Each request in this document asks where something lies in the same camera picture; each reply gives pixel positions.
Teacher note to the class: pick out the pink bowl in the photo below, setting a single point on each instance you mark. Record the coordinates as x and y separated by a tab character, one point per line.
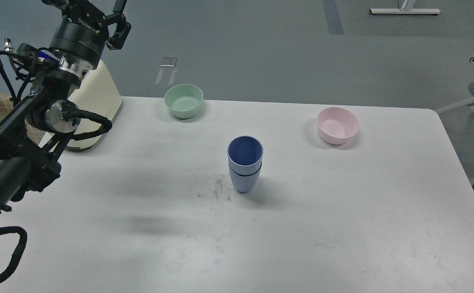
336	125

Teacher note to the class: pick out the white table base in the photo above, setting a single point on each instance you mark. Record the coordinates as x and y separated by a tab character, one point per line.
406	8

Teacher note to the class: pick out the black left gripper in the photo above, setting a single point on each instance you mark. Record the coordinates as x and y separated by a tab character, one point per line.
83	31

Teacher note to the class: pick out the cream white toaster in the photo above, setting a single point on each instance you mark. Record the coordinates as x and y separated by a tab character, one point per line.
97	94

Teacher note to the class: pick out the green bowl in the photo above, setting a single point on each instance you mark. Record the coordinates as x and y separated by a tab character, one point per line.
184	101

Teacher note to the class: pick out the blue cup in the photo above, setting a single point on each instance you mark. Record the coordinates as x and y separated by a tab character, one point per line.
245	154
244	183

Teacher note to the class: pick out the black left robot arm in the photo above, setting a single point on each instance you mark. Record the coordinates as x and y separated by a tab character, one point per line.
43	120

